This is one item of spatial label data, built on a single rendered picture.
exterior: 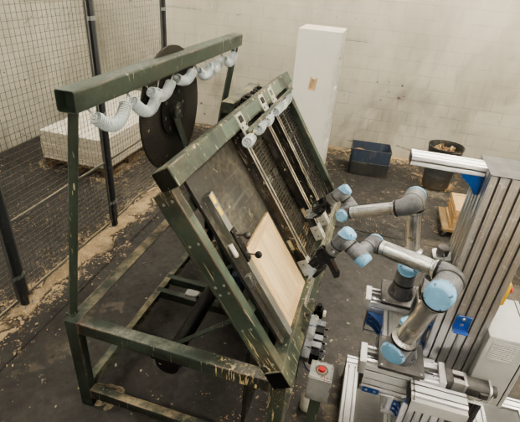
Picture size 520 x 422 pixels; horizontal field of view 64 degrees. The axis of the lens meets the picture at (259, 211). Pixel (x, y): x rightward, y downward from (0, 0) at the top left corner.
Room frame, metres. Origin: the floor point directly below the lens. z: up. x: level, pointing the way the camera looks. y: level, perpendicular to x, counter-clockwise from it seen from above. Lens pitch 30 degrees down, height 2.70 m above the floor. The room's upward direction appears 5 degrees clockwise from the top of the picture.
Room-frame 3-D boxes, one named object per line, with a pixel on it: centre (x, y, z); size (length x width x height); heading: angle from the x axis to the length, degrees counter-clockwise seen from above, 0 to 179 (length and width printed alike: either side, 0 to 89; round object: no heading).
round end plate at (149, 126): (2.69, 0.61, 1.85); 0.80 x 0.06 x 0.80; 166
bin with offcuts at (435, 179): (5.89, -2.66, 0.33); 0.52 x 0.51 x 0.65; 167
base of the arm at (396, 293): (2.00, -0.90, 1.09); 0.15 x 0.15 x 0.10
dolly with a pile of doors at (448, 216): (4.59, -2.54, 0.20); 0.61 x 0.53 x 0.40; 167
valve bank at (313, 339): (1.91, -0.43, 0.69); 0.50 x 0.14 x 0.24; 166
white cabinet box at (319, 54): (6.17, -0.66, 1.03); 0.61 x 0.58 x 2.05; 167
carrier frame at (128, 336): (2.68, 0.18, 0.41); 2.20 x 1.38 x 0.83; 166
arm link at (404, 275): (2.00, -0.90, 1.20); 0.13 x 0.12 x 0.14; 152
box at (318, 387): (1.47, -0.39, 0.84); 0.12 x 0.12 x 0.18; 76
